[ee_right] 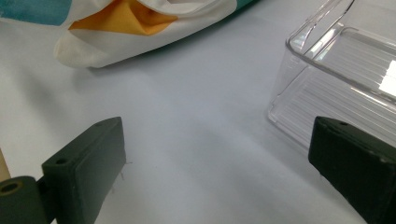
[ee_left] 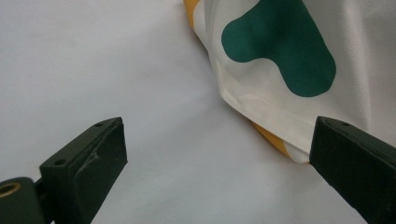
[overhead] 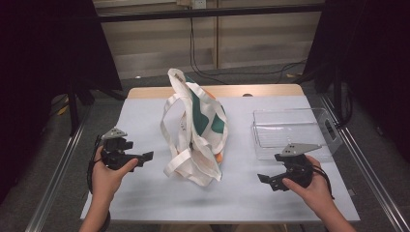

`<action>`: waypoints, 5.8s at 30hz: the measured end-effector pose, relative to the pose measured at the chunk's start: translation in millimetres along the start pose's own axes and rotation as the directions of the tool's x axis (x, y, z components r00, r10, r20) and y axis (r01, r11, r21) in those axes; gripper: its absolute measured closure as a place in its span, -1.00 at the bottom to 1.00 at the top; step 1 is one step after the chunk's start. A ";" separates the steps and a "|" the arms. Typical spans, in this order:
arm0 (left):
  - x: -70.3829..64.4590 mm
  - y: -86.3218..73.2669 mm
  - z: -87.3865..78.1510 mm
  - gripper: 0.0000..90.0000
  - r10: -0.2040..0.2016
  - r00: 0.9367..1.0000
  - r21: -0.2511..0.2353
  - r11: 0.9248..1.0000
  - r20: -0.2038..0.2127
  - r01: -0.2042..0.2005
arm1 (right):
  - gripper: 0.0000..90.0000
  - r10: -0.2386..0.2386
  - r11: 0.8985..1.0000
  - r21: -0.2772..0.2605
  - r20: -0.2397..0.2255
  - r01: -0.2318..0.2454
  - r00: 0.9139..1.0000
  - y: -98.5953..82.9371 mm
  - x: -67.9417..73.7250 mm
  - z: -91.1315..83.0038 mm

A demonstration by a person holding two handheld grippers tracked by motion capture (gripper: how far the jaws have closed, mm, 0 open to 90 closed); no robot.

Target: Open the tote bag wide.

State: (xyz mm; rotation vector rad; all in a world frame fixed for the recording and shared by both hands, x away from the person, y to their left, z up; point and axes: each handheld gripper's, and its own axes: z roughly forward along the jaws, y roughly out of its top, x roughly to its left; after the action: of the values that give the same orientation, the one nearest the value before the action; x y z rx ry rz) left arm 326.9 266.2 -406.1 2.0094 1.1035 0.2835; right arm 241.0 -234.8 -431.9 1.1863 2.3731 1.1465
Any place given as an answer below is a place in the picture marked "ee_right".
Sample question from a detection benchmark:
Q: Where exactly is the white orange teal tote bag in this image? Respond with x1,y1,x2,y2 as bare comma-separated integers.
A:
0,0,260,69

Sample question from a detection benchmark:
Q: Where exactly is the clear plastic container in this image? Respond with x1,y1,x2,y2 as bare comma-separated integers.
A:
267,0,396,157

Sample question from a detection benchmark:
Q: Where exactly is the pale blue table cover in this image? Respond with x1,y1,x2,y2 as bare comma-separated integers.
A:
0,0,396,224

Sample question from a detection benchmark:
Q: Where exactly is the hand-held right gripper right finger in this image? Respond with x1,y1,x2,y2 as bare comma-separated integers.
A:
307,116,396,224

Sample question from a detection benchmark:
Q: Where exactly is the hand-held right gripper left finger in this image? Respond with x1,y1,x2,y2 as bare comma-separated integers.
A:
41,116,127,224

